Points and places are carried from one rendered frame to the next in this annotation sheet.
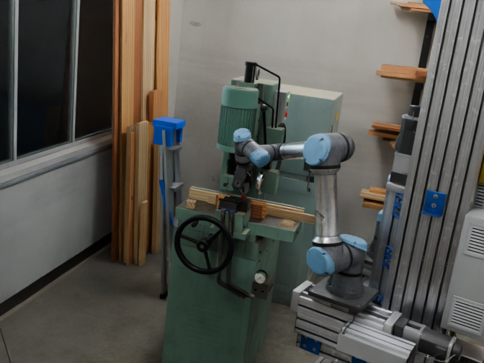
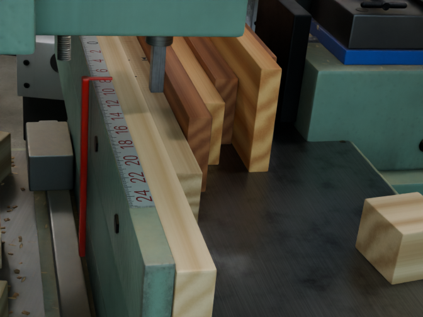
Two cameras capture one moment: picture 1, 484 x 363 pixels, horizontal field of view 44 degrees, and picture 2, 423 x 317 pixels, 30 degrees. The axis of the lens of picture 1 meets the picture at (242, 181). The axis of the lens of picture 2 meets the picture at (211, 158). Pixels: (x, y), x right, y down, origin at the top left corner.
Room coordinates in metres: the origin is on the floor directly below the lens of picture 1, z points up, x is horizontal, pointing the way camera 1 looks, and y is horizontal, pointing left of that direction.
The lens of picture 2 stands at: (3.13, 0.52, 1.16)
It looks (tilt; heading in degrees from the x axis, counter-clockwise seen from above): 27 degrees down; 239
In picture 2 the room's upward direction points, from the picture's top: 6 degrees clockwise
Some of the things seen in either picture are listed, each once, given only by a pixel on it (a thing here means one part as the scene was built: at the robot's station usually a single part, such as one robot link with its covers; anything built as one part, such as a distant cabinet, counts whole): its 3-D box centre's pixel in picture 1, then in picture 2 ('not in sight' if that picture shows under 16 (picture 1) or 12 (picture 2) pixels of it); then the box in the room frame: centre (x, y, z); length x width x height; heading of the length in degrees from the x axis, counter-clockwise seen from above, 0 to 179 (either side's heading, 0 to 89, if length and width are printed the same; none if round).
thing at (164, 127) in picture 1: (170, 209); not in sight; (3.69, 0.44, 0.58); 0.27 x 0.25 x 1.16; 75
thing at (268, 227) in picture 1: (236, 221); (255, 138); (2.78, 0.00, 0.87); 0.61 x 0.30 x 0.06; 76
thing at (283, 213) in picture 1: (261, 209); (119, 46); (2.86, -0.11, 0.92); 0.56 x 0.02 x 0.04; 76
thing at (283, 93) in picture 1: (281, 106); not in sight; (3.18, -0.16, 1.40); 0.10 x 0.06 x 0.16; 166
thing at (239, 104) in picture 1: (237, 119); not in sight; (2.90, 0.06, 1.35); 0.18 x 0.18 x 0.31
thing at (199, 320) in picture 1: (223, 294); not in sight; (3.02, 0.03, 0.36); 0.58 x 0.45 x 0.71; 166
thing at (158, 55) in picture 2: not in sight; (158, 56); (2.90, 0.06, 0.97); 0.01 x 0.01 x 0.05; 76
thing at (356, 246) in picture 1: (349, 252); not in sight; (2.24, -0.46, 0.98); 0.13 x 0.12 x 0.14; 132
